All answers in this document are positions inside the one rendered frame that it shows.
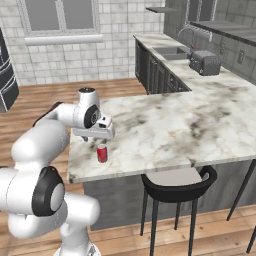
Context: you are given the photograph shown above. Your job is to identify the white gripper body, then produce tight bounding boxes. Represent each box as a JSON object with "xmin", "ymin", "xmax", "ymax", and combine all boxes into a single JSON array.
[{"xmin": 72, "ymin": 122, "xmax": 116, "ymax": 141}]

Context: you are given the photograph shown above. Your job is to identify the red soda can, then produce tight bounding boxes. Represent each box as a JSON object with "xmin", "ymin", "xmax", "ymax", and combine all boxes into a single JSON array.
[{"xmin": 96, "ymin": 144, "xmax": 109, "ymax": 164}]

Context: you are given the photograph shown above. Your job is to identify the dark grey base cupboards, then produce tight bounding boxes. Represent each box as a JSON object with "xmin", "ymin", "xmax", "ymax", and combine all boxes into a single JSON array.
[{"xmin": 134, "ymin": 37, "xmax": 192, "ymax": 96}]

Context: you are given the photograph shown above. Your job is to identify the black bar stool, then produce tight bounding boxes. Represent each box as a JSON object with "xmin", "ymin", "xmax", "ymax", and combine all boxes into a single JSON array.
[
  {"xmin": 139, "ymin": 165, "xmax": 218, "ymax": 256},
  {"xmin": 226, "ymin": 159, "xmax": 256, "ymax": 254}
]

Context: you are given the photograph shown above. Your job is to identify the grey sink basin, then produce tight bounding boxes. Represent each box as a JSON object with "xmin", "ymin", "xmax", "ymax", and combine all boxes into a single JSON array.
[{"xmin": 152, "ymin": 45, "xmax": 192, "ymax": 61}]

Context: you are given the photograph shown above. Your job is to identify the white framed window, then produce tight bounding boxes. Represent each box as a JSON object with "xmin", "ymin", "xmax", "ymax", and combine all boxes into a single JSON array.
[{"xmin": 16, "ymin": 0, "xmax": 104, "ymax": 46}]

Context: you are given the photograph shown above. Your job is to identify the grey toaster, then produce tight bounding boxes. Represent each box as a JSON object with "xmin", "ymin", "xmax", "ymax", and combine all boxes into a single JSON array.
[{"xmin": 188, "ymin": 49, "xmax": 222, "ymax": 77}]

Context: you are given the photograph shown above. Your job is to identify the grey framed window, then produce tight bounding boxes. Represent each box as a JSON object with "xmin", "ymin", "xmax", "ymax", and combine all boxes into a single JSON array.
[{"xmin": 185, "ymin": 0, "xmax": 218, "ymax": 26}]

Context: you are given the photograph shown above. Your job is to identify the grey wall shelf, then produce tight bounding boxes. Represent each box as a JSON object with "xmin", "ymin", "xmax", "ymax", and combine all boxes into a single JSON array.
[{"xmin": 145, "ymin": 6, "xmax": 181, "ymax": 14}]

